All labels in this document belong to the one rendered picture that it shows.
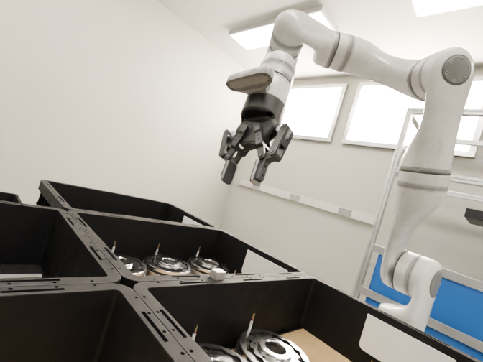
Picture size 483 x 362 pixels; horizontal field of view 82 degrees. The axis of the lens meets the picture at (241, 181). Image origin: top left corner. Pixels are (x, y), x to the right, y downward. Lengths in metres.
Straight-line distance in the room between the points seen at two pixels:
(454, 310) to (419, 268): 1.58
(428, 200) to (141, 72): 3.26
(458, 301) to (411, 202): 1.63
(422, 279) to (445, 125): 0.31
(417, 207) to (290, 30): 0.43
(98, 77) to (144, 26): 0.77
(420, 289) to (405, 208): 0.16
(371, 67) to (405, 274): 0.43
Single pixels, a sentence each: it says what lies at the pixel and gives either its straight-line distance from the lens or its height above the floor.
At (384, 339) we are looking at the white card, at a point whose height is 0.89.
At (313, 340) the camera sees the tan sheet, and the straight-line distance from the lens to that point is 0.61.
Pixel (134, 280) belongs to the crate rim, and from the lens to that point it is 0.35.
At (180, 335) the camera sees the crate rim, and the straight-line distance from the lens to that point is 0.27.
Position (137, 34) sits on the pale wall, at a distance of 3.62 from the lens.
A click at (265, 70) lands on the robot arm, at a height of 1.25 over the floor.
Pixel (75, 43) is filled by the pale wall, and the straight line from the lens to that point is 3.38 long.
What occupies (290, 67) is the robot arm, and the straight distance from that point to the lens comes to 0.55.
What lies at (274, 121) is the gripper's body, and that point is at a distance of 0.48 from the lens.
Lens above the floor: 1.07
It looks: 1 degrees up
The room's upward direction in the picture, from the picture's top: 17 degrees clockwise
